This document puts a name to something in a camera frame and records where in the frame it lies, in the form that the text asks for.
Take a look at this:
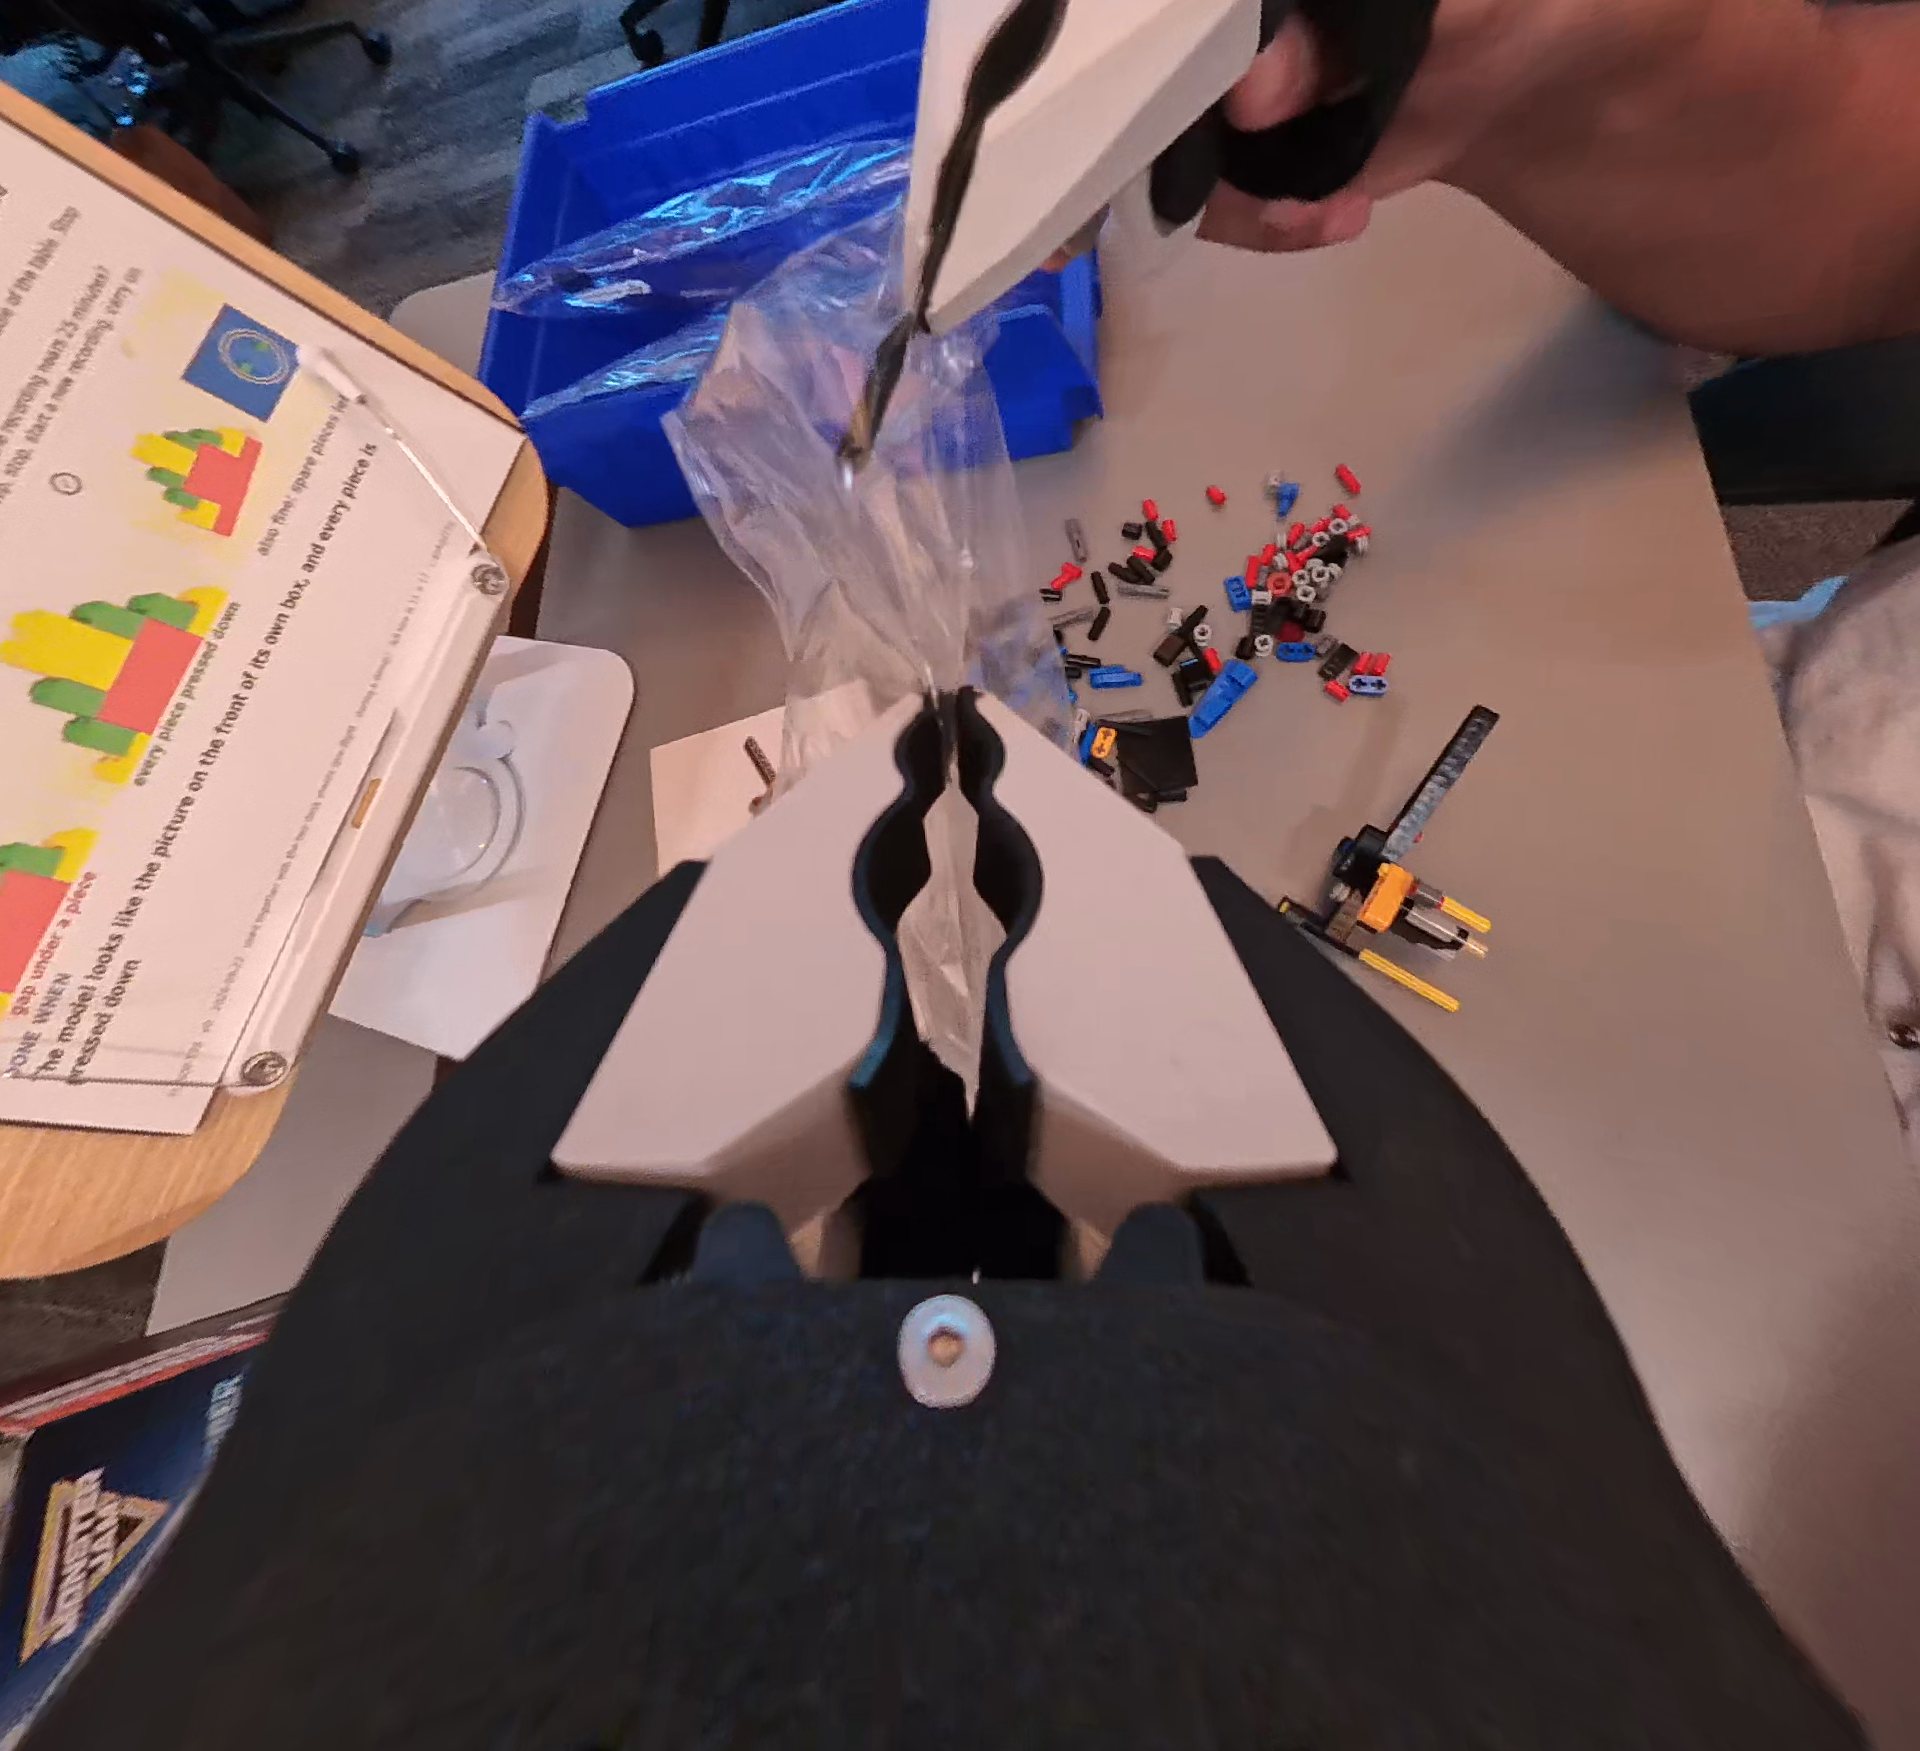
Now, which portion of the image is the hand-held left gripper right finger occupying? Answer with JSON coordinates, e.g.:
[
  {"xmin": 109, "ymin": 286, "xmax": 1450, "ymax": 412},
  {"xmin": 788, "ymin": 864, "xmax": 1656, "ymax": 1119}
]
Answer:
[{"xmin": 956, "ymin": 690, "xmax": 1339, "ymax": 1281}]

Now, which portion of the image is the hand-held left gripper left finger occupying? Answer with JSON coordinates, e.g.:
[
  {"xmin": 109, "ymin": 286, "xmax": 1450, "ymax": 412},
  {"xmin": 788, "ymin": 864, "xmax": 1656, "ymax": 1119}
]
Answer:
[{"xmin": 551, "ymin": 695, "xmax": 961, "ymax": 1281}]

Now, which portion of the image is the clear plastic bag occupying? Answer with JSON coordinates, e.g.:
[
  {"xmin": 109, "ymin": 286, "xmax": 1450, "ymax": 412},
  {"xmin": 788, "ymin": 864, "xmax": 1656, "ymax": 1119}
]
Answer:
[
  {"xmin": 660, "ymin": 296, "xmax": 1081, "ymax": 1093},
  {"xmin": 492, "ymin": 138, "xmax": 917, "ymax": 417}
]

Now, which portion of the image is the blue plastic bin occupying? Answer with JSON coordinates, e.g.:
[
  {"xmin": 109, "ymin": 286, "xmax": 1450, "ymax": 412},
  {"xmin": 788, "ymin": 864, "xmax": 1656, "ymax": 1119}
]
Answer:
[{"xmin": 479, "ymin": 0, "xmax": 1103, "ymax": 531}]

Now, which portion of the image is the person's right forearm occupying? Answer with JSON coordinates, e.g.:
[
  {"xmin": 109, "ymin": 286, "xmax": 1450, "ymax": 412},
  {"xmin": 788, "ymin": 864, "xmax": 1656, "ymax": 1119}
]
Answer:
[{"xmin": 1619, "ymin": 0, "xmax": 1920, "ymax": 358}]

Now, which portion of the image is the black orange lego assembly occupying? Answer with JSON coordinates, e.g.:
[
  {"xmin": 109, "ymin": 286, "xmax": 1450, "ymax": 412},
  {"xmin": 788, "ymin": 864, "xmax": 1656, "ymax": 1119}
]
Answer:
[{"xmin": 1278, "ymin": 705, "xmax": 1502, "ymax": 1018}]

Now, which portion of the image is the pile of small lego pieces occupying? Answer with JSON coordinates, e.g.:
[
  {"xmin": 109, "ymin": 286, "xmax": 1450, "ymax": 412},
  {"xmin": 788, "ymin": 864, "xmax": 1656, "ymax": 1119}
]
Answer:
[{"xmin": 1042, "ymin": 462, "xmax": 1398, "ymax": 816}]

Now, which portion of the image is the lego set box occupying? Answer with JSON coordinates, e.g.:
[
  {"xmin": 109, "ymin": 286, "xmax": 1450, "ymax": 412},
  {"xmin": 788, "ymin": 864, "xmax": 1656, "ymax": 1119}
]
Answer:
[{"xmin": 0, "ymin": 1293, "xmax": 285, "ymax": 1709}]

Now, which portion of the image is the person's right hand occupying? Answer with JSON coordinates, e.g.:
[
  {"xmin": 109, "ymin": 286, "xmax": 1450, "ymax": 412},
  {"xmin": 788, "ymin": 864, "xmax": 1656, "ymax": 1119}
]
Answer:
[{"xmin": 1191, "ymin": 0, "xmax": 1725, "ymax": 268}]

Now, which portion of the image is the printed instruction sheet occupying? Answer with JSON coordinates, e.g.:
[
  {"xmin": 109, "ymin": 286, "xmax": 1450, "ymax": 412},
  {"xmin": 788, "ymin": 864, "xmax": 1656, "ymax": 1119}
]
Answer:
[{"xmin": 0, "ymin": 109, "xmax": 526, "ymax": 1139}]

